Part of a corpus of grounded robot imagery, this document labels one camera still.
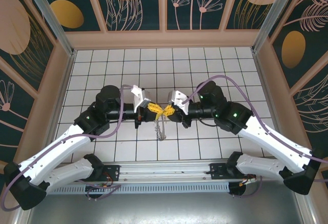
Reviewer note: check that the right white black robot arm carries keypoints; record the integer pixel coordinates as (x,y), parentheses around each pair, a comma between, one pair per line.
(276,145)

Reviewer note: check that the aluminium mounting rail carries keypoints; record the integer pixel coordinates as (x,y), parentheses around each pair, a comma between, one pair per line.
(164,168)

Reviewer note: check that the grey metal sheet panel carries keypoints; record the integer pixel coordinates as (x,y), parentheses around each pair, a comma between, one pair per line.
(164,208)

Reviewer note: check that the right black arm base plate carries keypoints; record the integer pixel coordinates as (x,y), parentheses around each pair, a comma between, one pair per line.
(216,174)

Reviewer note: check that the large metal keyring with loops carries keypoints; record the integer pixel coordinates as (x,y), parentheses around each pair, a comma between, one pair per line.
(160,133)

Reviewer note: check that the aluminium side rail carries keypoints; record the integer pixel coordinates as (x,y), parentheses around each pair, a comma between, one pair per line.
(265,85)
(64,85)

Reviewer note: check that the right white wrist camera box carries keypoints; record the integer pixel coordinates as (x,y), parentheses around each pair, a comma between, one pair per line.
(176,97)

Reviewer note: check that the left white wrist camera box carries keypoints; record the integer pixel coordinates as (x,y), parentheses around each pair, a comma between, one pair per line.
(139,98)

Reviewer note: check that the aluminium corner post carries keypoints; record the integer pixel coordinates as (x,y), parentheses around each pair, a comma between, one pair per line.
(51,16)
(275,16)

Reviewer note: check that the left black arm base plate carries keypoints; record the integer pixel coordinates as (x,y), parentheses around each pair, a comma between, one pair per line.
(114,168)

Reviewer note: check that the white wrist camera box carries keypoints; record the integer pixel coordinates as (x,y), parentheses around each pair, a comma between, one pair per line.
(176,97)
(139,98)

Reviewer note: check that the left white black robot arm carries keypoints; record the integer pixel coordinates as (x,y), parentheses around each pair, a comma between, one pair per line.
(51,154)

